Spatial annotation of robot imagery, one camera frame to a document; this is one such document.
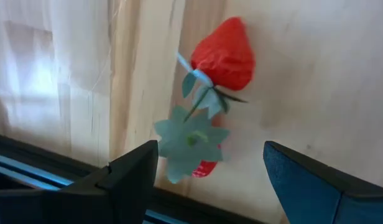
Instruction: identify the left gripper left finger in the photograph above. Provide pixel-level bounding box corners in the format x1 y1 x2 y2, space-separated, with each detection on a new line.
0 139 159 224

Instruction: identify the red toy strawberry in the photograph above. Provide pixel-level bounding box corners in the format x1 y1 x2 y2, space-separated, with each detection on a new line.
178 16 257 119
154 105 231 185

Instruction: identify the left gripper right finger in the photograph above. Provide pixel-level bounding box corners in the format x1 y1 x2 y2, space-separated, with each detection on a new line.
262 141 383 224

